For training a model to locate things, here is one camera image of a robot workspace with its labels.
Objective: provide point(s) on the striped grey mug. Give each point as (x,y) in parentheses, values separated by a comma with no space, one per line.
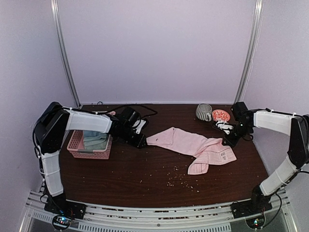
(203,112)

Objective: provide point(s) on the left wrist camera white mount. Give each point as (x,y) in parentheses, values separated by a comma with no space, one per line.
(139,125)

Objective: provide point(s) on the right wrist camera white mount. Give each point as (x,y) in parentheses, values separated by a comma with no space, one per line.
(223,126)

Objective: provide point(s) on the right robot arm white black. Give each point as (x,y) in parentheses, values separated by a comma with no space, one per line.
(284,136)

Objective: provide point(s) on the right aluminium frame post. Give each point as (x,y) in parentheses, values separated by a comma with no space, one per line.
(253,40)

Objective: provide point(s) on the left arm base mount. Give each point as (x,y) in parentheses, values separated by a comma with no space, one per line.
(63,218)

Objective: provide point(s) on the red patterned bowl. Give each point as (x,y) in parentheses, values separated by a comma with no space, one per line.
(220,115)

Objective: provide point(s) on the green panda towel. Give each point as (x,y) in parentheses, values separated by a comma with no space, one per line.
(94,140)

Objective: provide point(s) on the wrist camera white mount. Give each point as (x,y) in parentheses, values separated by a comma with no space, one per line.
(223,126)
(139,125)

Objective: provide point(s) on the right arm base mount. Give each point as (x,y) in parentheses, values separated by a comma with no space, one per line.
(251,211)

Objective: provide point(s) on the pink towel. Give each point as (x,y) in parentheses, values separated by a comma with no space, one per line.
(206,151)

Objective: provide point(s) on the pink plastic basket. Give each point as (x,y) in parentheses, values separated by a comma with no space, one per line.
(77,149)

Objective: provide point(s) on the left aluminium frame post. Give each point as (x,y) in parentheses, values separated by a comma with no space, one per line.
(63,52)

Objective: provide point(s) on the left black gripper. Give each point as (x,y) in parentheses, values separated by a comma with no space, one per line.
(139,142)

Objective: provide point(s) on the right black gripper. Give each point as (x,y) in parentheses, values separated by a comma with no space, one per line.
(231,142)

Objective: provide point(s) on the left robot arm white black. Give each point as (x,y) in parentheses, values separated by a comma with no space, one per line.
(50,129)

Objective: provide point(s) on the aluminium frame post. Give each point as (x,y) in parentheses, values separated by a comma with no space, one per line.
(63,52)
(253,40)

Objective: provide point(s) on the front aluminium rail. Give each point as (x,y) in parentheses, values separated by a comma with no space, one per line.
(203,218)

